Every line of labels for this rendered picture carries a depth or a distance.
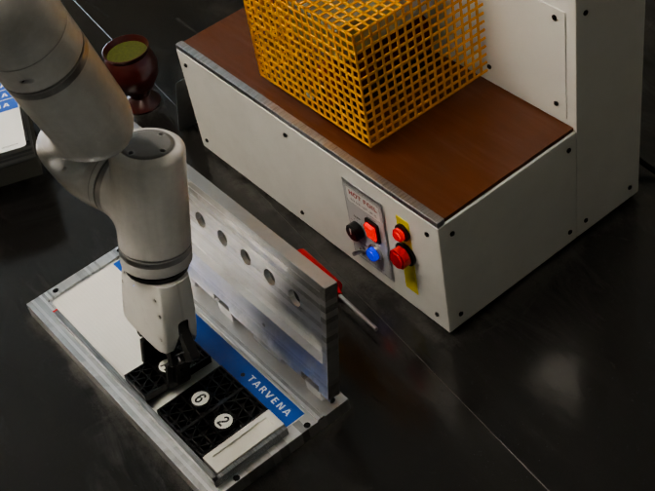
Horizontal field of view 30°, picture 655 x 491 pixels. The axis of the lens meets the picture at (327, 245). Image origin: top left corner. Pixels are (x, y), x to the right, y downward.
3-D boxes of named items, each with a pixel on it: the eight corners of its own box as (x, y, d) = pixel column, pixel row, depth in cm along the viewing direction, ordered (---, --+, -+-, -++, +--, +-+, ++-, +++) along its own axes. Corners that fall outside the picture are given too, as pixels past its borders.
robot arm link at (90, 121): (-71, 55, 119) (69, 210, 144) (44, 106, 111) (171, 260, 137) (-15, -15, 121) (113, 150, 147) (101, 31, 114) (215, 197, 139)
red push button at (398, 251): (387, 264, 151) (384, 245, 149) (399, 255, 152) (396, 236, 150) (405, 277, 149) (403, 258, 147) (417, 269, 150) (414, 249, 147)
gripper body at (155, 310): (105, 245, 143) (113, 319, 150) (152, 289, 137) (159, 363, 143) (159, 223, 147) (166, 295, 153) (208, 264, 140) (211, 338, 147)
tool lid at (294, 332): (115, 121, 160) (127, 116, 161) (133, 234, 172) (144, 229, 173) (325, 288, 133) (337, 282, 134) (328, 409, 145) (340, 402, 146)
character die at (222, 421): (180, 438, 146) (178, 433, 145) (246, 392, 149) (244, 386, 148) (204, 463, 143) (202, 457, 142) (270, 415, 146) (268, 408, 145)
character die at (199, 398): (158, 416, 149) (156, 409, 148) (222, 370, 152) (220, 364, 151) (180, 438, 146) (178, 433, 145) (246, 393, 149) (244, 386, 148)
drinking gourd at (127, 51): (120, 91, 201) (101, 36, 194) (171, 84, 201) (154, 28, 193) (115, 123, 195) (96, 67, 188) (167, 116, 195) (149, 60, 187)
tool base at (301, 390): (31, 315, 167) (22, 297, 165) (155, 236, 175) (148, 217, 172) (212, 512, 140) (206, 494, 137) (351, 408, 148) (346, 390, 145)
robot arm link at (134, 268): (101, 235, 141) (104, 255, 143) (142, 272, 136) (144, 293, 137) (164, 209, 145) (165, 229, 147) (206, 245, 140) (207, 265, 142)
